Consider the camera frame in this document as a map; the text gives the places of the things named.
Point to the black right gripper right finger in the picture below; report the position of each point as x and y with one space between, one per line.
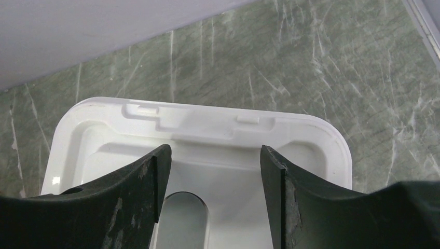
306 211

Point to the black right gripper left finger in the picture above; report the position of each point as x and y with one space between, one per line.
117 210

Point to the white plastic bin lid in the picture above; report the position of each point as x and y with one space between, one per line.
215 196

